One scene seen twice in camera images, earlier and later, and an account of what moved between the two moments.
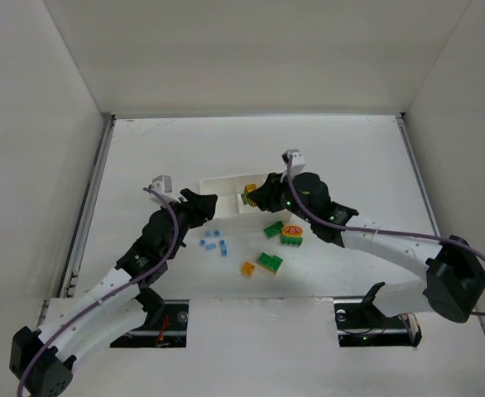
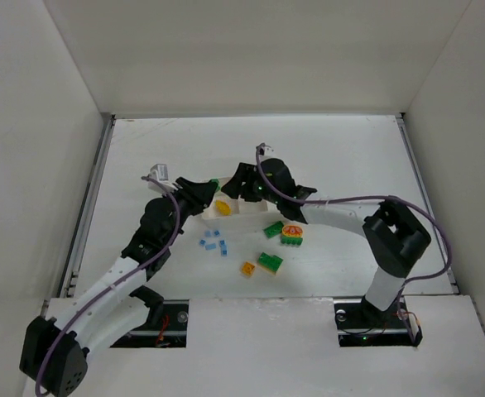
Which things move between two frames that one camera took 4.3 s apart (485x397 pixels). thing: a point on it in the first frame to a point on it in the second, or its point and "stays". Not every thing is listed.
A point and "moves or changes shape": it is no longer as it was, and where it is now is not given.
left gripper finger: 180,205 to 194,191
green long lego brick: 274,229 stays
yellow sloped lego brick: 251,188 moves or changes shape
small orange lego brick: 247,268 stays
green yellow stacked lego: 271,263 stays
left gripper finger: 199,208 to 194,197
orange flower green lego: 292,234 stays
